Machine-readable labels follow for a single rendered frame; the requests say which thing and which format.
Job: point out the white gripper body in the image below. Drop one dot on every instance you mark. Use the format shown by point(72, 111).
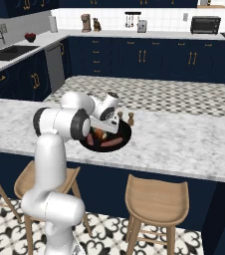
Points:
point(108, 127)

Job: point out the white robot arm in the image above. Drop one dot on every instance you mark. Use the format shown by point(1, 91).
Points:
point(49, 159)

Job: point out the orange brown bun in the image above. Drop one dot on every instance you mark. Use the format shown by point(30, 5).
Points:
point(99, 133)

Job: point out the reddish brown sausage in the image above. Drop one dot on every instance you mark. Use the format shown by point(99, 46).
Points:
point(112, 142)
point(90, 139)

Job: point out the black bowl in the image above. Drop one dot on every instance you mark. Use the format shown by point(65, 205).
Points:
point(124, 134)

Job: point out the red bowl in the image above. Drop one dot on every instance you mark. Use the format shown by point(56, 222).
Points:
point(30, 37)

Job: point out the brown pepper shaker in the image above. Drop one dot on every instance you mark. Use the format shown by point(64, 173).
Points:
point(120, 115)
point(130, 119)

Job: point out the grey dishwasher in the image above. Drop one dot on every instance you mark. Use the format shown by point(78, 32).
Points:
point(55, 68)

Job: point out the navy base cupboards run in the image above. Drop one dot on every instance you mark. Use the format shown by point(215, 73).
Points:
point(164, 61)
point(18, 81)

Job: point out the brown knife block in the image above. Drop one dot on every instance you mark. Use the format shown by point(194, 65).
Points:
point(96, 25)

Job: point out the grey toaster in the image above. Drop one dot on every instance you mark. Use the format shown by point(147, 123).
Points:
point(142, 26)

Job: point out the brown coffee machine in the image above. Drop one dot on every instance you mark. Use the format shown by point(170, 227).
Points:
point(86, 23)

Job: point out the white paper towel roll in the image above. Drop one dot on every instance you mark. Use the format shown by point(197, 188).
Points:
point(53, 24)

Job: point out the black sink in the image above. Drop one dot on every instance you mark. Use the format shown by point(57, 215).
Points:
point(10, 52)

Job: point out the black toaster oven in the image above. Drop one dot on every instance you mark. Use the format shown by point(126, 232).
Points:
point(205, 25)

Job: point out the rail with hanging tools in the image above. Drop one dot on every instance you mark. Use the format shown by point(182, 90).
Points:
point(132, 18)

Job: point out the navy wall cupboards run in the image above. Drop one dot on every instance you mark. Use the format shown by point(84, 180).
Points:
point(84, 5)

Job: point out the grey wall socket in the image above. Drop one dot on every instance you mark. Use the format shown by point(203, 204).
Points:
point(3, 28)
point(185, 16)

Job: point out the wooden wall shelf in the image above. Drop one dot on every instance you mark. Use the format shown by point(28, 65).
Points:
point(211, 6)

